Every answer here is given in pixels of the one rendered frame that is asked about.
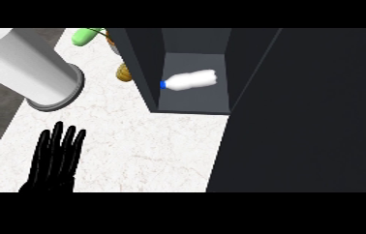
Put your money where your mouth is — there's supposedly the dark grey cabinet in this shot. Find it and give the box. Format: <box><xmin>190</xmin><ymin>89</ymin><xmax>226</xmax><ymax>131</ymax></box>
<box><xmin>105</xmin><ymin>28</ymin><xmax>284</xmax><ymax>116</ymax></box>

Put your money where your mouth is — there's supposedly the dark grey cabinet door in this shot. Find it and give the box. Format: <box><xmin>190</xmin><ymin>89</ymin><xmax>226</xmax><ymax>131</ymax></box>
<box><xmin>206</xmin><ymin>28</ymin><xmax>366</xmax><ymax>193</ymax></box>

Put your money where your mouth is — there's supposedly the tan round fruit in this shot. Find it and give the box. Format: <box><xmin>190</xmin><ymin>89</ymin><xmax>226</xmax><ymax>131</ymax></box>
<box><xmin>114</xmin><ymin>62</ymin><xmax>135</xmax><ymax>83</ymax></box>

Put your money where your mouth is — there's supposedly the green vegetable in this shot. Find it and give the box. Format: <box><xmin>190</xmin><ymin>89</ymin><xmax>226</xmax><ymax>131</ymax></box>
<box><xmin>70</xmin><ymin>28</ymin><xmax>108</xmax><ymax>47</ymax></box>

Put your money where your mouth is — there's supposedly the white water bottle blue cap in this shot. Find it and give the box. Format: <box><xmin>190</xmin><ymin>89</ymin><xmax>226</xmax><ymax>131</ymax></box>
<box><xmin>160</xmin><ymin>69</ymin><xmax>219</xmax><ymax>92</ymax></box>

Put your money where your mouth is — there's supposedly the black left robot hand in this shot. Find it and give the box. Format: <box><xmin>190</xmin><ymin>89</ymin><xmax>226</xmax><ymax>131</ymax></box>
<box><xmin>18</xmin><ymin>121</ymin><xmax>88</xmax><ymax>193</ymax></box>

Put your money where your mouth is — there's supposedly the pale grey cylinder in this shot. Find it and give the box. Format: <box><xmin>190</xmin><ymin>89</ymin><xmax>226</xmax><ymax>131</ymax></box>
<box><xmin>0</xmin><ymin>28</ymin><xmax>88</xmax><ymax>112</ymax></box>

